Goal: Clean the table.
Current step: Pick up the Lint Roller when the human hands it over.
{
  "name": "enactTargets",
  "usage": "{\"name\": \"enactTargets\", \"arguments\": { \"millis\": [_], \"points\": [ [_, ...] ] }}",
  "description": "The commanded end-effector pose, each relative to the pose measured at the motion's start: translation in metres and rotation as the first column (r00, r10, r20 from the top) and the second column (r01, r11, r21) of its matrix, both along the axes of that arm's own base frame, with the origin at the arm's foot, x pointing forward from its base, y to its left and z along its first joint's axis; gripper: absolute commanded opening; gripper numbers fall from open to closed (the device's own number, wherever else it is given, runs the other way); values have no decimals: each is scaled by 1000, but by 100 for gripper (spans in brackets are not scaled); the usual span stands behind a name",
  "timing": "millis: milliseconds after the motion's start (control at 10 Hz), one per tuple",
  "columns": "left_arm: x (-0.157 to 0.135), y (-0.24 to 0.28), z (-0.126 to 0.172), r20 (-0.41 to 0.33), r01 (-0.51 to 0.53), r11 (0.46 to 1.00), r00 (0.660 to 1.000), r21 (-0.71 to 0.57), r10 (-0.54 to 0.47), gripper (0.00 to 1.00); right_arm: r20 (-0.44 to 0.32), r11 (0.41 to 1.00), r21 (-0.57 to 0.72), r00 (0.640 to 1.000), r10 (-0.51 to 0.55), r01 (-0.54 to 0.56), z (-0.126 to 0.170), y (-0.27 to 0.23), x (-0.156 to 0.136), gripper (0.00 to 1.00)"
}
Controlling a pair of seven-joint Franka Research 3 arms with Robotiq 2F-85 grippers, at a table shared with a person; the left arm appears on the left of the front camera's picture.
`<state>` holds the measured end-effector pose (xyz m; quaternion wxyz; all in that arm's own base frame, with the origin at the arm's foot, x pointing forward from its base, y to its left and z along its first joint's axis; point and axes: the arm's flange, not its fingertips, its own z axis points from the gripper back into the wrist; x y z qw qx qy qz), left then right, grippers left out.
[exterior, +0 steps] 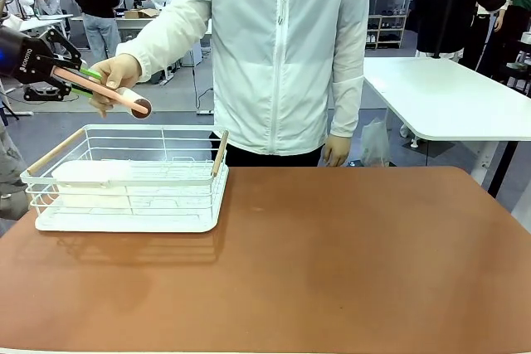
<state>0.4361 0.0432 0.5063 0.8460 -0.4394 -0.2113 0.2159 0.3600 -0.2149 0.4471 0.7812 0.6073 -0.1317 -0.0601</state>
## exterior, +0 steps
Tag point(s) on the person in cream jacket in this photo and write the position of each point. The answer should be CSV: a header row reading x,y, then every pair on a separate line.
x,y
485,35

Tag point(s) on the open cardboard box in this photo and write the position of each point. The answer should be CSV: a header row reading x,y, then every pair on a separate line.
x,y
141,13

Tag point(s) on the person's left forearm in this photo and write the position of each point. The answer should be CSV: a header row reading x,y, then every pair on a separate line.
x,y
348,109

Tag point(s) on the wooden shoe shelf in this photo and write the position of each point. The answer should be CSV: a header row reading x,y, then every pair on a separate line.
x,y
388,30

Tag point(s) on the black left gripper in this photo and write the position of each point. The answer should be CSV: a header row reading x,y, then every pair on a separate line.
x,y
20,57

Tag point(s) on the person's white zip jacket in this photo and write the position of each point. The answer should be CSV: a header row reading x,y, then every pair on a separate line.
x,y
274,59

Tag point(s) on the person in black coat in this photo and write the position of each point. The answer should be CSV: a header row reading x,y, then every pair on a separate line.
x,y
452,1

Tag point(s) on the person's right forearm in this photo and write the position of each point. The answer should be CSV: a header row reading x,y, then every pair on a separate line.
x,y
166,43

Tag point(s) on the translucent plastic bag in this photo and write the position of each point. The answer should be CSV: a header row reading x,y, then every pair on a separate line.
x,y
375,144

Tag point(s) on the white plastic box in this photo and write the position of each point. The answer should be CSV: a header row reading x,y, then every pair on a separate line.
x,y
93,182

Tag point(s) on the person's black trousers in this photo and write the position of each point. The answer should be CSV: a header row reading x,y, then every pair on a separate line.
x,y
257,159

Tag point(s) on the white background table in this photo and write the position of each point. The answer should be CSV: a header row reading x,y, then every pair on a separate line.
x,y
439,97

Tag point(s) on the grey mottled cover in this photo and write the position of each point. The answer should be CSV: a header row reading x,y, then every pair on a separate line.
x,y
10,176

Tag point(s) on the person's left hand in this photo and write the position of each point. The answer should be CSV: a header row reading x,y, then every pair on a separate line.
x,y
337,151

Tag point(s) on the person's right hand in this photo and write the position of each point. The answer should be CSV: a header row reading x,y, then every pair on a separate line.
x,y
118,72

